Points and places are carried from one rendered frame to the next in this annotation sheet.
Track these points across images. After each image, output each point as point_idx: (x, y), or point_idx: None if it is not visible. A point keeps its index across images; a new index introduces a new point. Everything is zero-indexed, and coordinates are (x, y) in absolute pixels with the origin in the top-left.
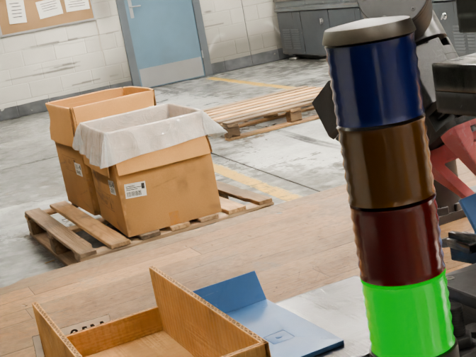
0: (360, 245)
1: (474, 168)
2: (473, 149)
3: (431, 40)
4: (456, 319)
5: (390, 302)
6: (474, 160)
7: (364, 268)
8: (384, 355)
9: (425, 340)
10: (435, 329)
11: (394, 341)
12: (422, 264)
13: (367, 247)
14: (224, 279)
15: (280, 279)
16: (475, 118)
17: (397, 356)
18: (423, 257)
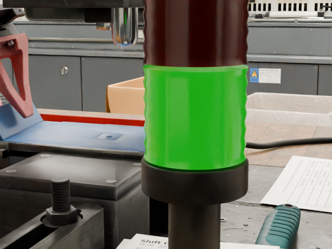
0: (177, 14)
1: (0, 82)
2: (0, 64)
3: None
4: (65, 192)
5: (215, 88)
6: (0, 74)
7: (178, 47)
8: (193, 164)
9: (239, 140)
10: (245, 127)
11: (210, 142)
12: (245, 42)
13: (192, 14)
14: None
15: None
16: (0, 37)
17: (210, 163)
18: (247, 33)
